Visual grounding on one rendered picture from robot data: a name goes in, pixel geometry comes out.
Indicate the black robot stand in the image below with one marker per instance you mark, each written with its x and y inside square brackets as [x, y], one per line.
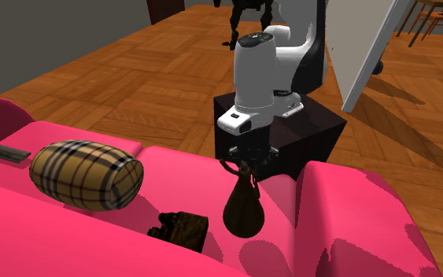
[313, 130]

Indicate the white leaning board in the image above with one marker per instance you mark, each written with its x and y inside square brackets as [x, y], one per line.
[355, 46]

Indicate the dark brown blocky figure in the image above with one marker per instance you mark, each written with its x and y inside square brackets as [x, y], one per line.
[184, 228]

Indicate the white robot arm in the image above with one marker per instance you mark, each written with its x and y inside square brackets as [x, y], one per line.
[253, 73]

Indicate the black thin-legged figure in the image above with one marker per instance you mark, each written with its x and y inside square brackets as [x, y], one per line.
[235, 19]

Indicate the tan plaid bolster pillow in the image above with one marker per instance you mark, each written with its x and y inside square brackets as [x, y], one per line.
[83, 174]

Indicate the dark brown round-bellied vase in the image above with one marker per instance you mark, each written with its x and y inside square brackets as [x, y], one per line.
[243, 214]

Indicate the dark brown cabinet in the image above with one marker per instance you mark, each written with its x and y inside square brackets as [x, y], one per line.
[165, 9]

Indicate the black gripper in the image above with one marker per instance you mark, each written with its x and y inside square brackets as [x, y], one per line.
[251, 140]

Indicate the wooden chair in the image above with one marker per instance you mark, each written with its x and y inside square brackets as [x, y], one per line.
[441, 16]

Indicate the pink sofa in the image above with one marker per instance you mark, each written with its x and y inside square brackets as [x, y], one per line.
[186, 180]

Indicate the dark grey flat remote control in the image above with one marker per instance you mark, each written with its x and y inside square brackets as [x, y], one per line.
[8, 153]

